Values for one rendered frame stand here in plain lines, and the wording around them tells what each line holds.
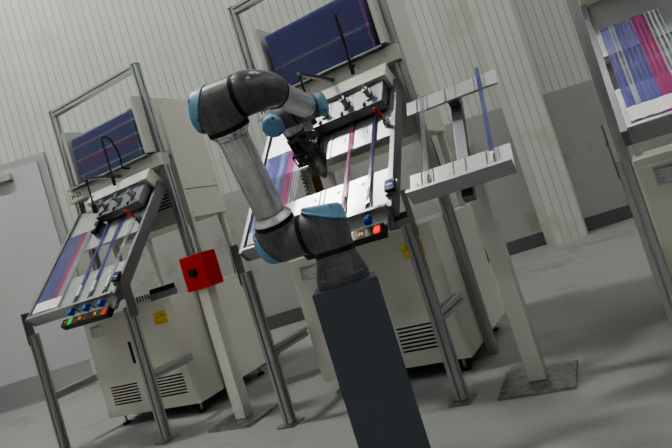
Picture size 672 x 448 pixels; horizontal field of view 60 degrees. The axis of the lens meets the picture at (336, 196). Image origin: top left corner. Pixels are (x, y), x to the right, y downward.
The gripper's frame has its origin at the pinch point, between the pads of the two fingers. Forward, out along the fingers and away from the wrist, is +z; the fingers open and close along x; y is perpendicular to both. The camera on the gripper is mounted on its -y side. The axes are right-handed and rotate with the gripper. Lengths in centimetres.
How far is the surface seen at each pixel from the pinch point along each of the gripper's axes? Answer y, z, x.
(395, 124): -31.8, 5.7, 21.0
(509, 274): 18, 50, 50
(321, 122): -43.2, -2.8, -12.6
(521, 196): -279, 222, -2
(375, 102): -41.8, -2.3, 14.1
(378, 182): -5.3, 13.6, 14.4
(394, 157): -14.5, 10.6, 21.0
